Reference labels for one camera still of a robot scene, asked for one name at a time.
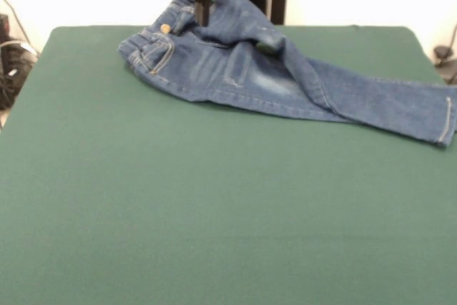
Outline dark green table cloth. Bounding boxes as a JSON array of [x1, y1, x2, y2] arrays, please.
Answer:
[[0, 25, 457, 305]]

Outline black stand base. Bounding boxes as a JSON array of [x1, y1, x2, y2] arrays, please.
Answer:
[[0, 14, 39, 110], [433, 45, 457, 84]]

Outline thin grey cable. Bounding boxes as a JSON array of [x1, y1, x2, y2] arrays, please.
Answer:
[[0, 0, 30, 44]]

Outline blue denim jeans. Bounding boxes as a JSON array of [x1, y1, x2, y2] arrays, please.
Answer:
[[117, 0, 457, 149]]

